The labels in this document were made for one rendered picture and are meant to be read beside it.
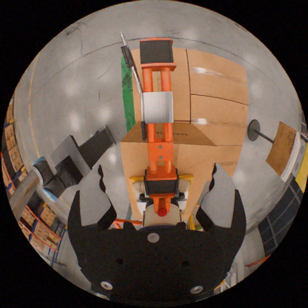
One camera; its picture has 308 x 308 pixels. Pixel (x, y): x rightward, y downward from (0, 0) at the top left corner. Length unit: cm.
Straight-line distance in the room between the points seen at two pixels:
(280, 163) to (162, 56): 148
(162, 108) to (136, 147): 23
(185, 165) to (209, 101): 55
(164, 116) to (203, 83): 66
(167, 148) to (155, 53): 22
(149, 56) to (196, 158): 40
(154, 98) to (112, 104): 123
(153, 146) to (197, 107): 62
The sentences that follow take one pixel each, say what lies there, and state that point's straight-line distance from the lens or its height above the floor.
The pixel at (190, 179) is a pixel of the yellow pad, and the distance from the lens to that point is 50.
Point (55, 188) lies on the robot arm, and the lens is 89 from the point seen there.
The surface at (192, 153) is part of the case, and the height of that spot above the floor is 94.
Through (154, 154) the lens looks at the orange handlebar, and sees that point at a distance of 27.
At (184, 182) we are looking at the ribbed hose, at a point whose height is 102.
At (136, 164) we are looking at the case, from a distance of 47.
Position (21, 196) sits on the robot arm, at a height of 133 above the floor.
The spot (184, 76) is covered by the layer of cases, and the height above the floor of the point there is 54.
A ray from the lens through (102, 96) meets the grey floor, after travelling 151.
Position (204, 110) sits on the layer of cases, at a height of 54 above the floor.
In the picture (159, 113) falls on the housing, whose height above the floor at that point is 109.
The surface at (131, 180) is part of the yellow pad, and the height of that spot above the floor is 97.
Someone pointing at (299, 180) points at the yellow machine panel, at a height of 113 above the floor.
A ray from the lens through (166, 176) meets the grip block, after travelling 30.
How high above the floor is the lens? 133
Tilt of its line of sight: 62 degrees down
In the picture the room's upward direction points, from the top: 176 degrees counter-clockwise
